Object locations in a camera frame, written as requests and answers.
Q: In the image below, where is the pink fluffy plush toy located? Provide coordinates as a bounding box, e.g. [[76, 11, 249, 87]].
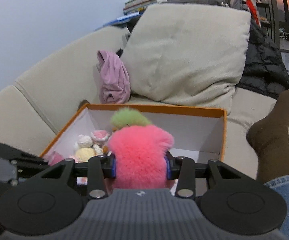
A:
[[107, 125, 175, 191]]

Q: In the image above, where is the orange cardboard box white inside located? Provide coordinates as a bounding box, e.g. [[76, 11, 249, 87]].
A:
[[42, 104, 227, 163]]

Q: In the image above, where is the mauve cloth garment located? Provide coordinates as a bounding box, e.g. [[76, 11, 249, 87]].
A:
[[97, 50, 131, 104]]

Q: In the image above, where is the black puffer jacket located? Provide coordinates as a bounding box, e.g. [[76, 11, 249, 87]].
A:
[[236, 20, 289, 99]]

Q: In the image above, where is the beige cushion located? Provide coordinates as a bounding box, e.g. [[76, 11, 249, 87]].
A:
[[121, 3, 251, 111]]

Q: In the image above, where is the beige sofa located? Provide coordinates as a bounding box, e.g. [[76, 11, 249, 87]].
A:
[[0, 27, 275, 177]]

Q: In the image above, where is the stack of books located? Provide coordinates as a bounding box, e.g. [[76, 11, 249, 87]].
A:
[[123, 0, 167, 15]]

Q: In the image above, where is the green fluffy plush tuft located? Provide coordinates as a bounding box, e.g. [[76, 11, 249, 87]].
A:
[[110, 107, 151, 129]]

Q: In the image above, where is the pink embossed box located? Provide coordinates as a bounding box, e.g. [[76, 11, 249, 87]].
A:
[[43, 151, 65, 166]]

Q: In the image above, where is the small cream plush doll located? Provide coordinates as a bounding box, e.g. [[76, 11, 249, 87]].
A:
[[74, 134, 96, 163]]

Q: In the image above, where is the small pink plush turtle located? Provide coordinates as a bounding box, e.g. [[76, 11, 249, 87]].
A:
[[91, 130, 110, 144]]

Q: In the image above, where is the brown sock foot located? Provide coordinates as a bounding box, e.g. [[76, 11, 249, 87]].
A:
[[246, 90, 289, 184]]

